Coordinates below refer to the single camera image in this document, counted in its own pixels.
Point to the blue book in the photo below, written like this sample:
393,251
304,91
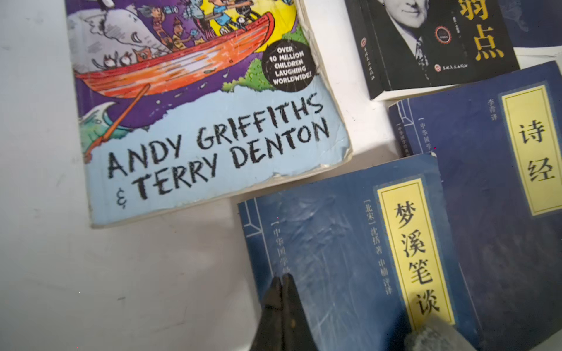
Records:
371,253
534,26
498,145

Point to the black portrait cover book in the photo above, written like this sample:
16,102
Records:
406,46

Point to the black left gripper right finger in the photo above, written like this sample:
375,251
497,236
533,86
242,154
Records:
296,333

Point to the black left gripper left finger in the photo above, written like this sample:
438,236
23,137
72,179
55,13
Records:
268,336

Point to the Treehouse colourful paperback book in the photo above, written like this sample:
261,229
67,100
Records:
185,102

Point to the grey striped cloth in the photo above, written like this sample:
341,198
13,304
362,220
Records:
436,335

